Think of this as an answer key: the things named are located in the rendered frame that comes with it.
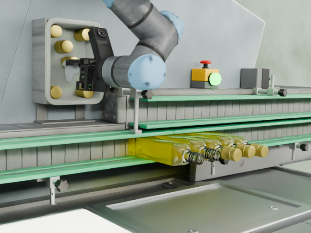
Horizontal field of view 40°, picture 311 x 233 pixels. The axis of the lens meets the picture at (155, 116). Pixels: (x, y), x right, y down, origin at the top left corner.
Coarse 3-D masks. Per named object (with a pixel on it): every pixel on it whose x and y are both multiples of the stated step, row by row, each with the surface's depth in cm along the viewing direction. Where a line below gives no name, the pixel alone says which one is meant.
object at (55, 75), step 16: (48, 32) 109; (64, 32) 119; (48, 48) 109; (80, 48) 123; (48, 64) 109; (48, 80) 110; (64, 80) 121; (48, 96) 110; (64, 96) 121; (96, 96) 121
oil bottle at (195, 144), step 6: (168, 138) 118; (174, 138) 117; (180, 138) 116; (186, 138) 117; (192, 138) 117; (192, 144) 112; (198, 144) 112; (204, 144) 113; (192, 150) 112; (198, 150) 111
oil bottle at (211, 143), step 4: (188, 136) 122; (192, 136) 122; (196, 136) 122; (200, 136) 123; (204, 140) 116; (208, 140) 116; (212, 140) 117; (216, 140) 118; (208, 144) 115; (212, 144) 115; (216, 144) 116; (220, 144) 117
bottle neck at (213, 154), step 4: (200, 148) 112; (204, 148) 111; (208, 148) 110; (212, 148) 110; (200, 152) 111; (204, 152) 110; (208, 152) 109; (212, 152) 108; (216, 152) 110; (204, 156) 110; (208, 156) 109; (212, 156) 108; (216, 156) 110; (216, 160) 109
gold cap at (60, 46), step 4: (60, 40) 118; (64, 40) 115; (68, 40) 116; (56, 44) 117; (60, 44) 115; (64, 44) 115; (68, 44) 116; (72, 44) 116; (56, 48) 117; (60, 48) 115; (64, 48) 115; (68, 48) 116; (72, 48) 116; (60, 52) 117; (64, 52) 116; (68, 52) 116
